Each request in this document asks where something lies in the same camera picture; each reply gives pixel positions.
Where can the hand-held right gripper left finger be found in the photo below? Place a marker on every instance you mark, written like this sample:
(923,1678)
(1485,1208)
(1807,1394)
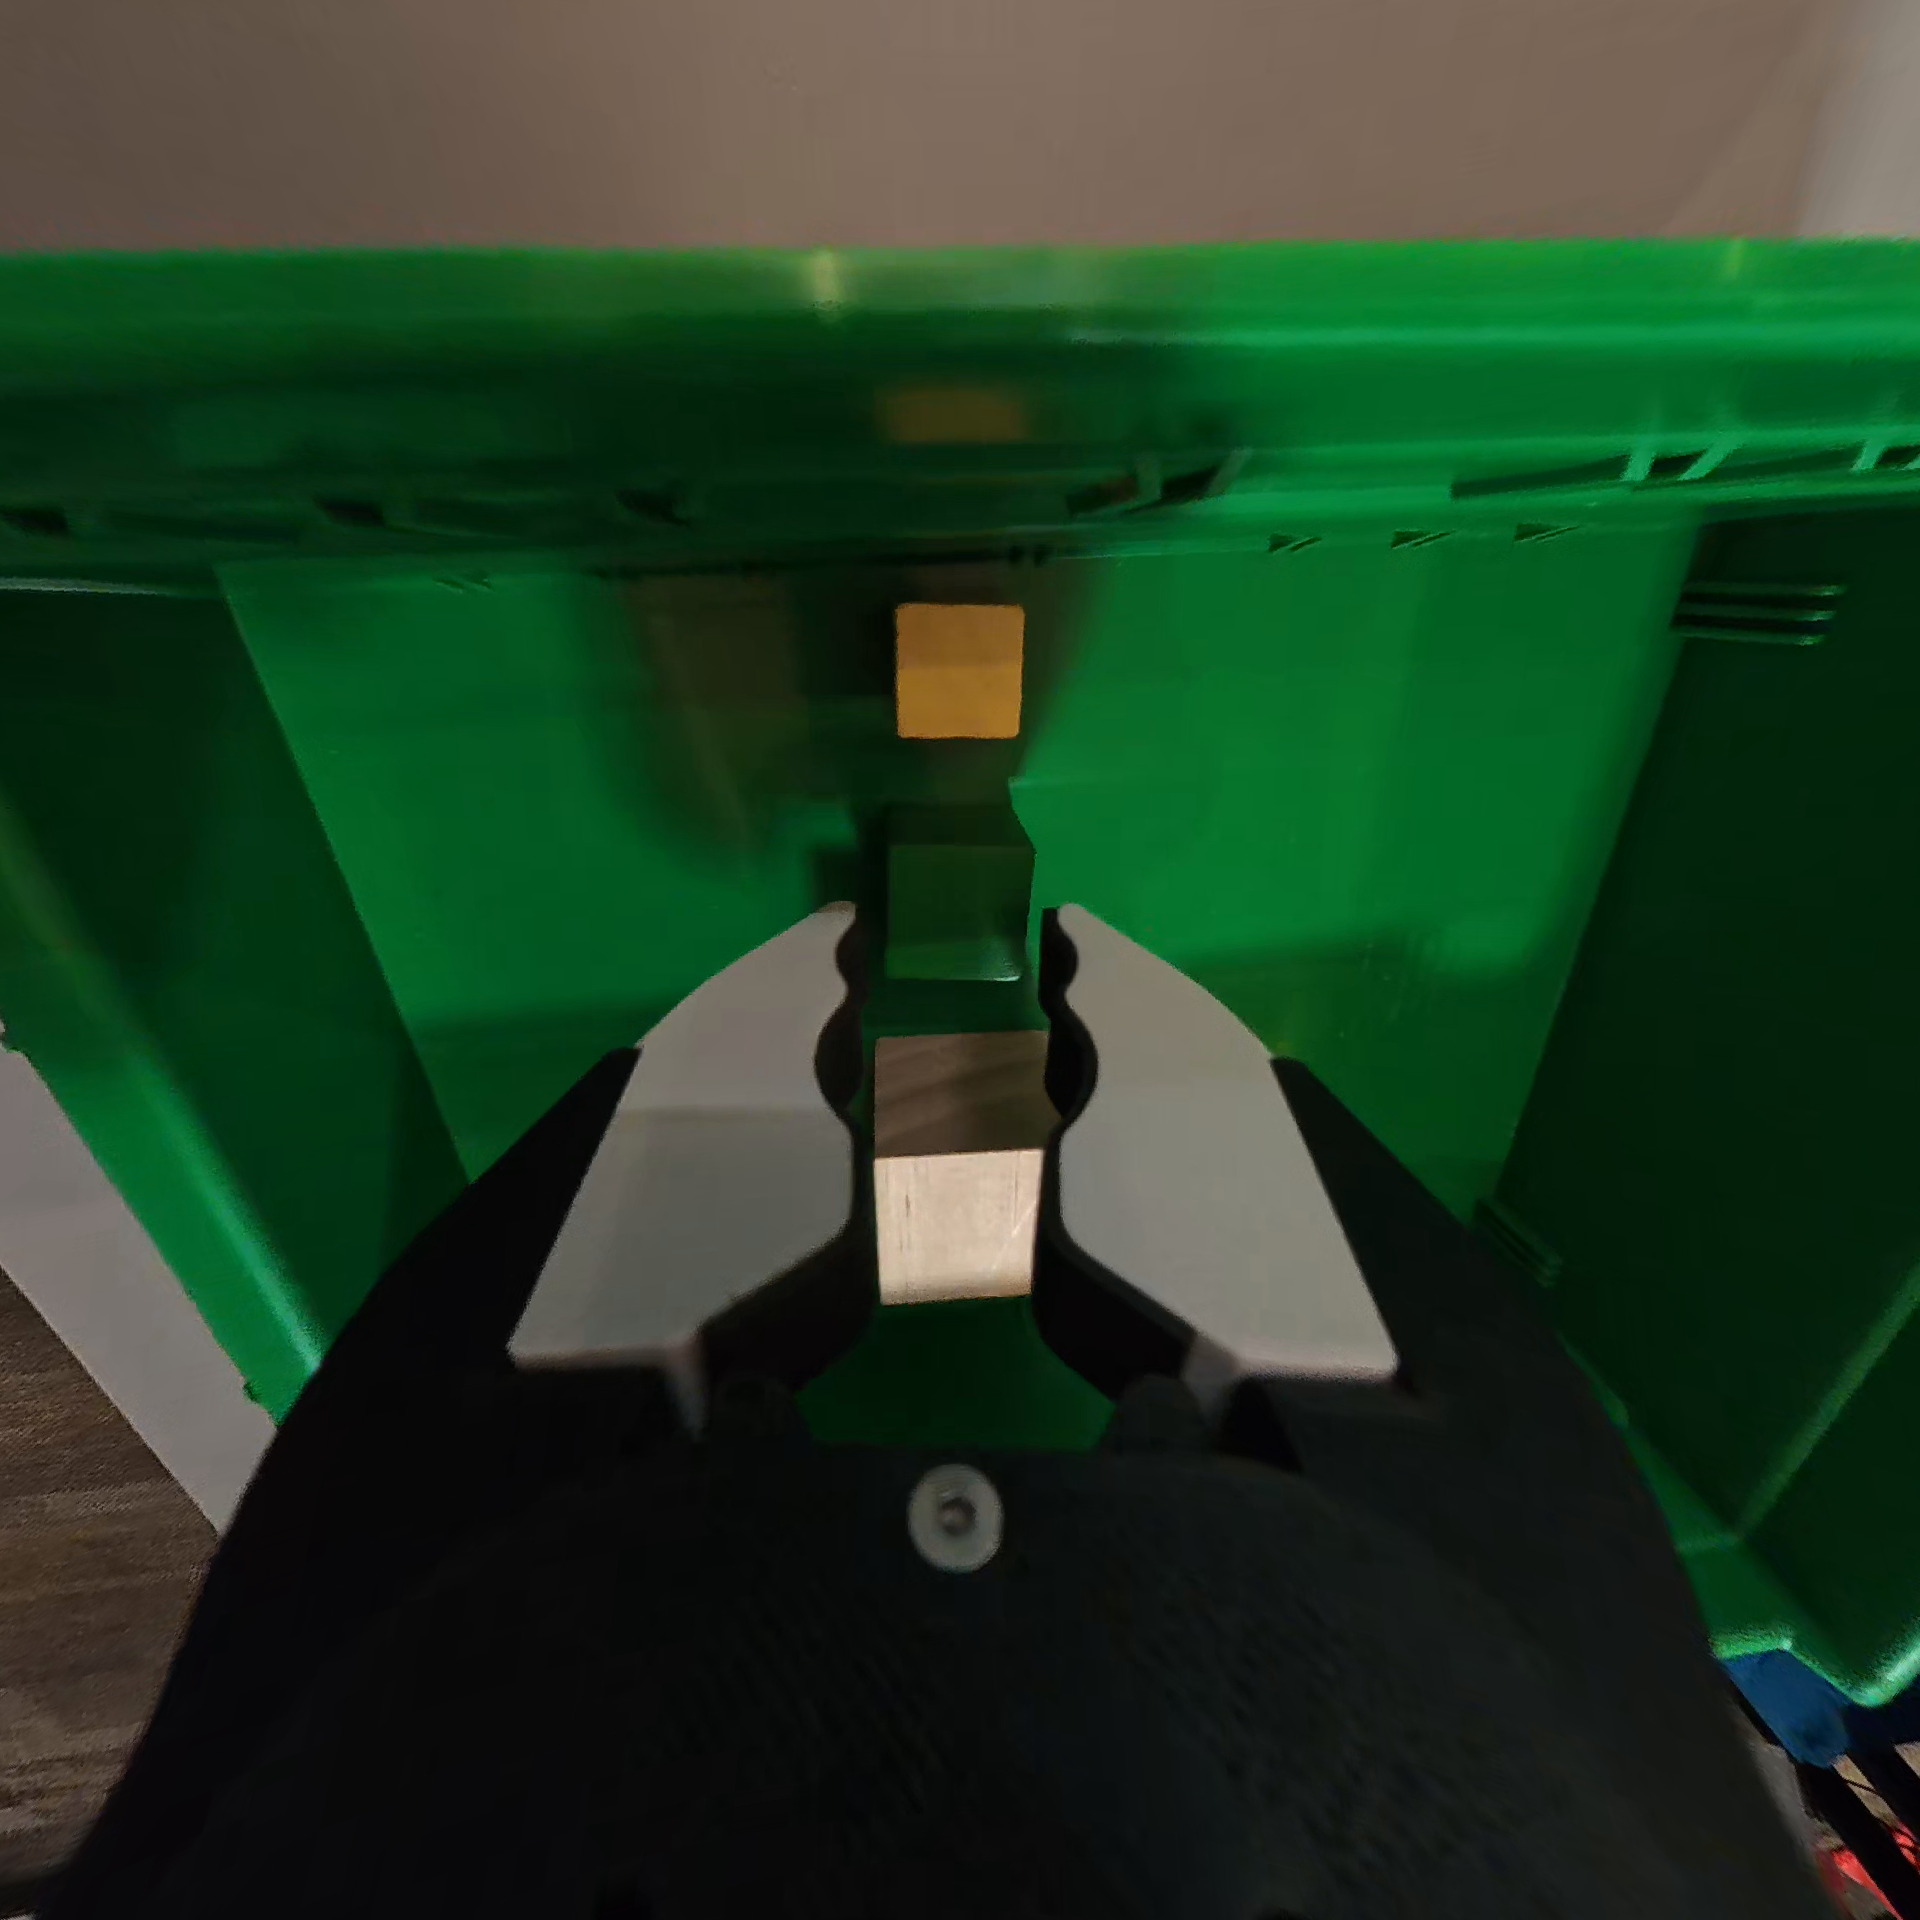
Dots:
(675,1201)

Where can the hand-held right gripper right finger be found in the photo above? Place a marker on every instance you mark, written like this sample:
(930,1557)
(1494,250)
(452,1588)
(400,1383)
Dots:
(1215,1201)

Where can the medium wooden block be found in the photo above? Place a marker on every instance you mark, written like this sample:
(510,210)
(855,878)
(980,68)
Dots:
(959,1216)

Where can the green plastic bin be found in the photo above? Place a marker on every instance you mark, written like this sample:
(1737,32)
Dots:
(1350,900)

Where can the small green cube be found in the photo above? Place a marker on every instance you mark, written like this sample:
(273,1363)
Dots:
(956,908)

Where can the small yellow cube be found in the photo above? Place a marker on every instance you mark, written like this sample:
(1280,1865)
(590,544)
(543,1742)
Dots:
(959,677)

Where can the blue tote bag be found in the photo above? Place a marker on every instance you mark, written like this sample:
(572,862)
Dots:
(1785,1711)

